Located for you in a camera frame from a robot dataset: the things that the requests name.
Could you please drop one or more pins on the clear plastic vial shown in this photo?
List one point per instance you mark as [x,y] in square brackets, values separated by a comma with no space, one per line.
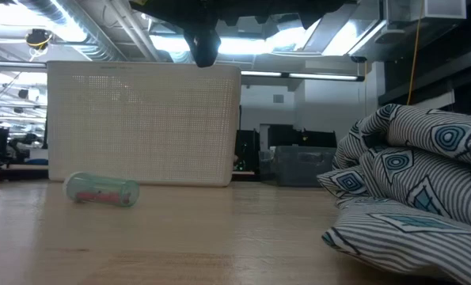
[100,192]

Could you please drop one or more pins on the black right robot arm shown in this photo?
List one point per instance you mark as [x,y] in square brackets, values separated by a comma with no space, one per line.
[239,12]

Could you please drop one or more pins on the small grey plastic bin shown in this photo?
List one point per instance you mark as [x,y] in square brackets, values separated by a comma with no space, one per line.
[298,166]

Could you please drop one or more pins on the large white plastic bin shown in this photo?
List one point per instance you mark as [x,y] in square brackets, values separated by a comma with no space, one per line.
[140,126]

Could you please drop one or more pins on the black cabinet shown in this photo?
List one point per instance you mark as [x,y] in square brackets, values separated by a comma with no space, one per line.
[247,150]

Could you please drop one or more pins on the long ceiling light strip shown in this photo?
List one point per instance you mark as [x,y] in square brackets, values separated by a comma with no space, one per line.
[298,75]

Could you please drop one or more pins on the grey blue patterned cloth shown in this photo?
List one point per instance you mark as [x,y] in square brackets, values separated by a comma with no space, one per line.
[409,178]

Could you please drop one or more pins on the wooden desk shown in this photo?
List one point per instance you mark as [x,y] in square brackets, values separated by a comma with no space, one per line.
[17,170]

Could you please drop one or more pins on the black shelving unit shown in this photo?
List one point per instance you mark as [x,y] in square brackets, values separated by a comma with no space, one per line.
[456,71]

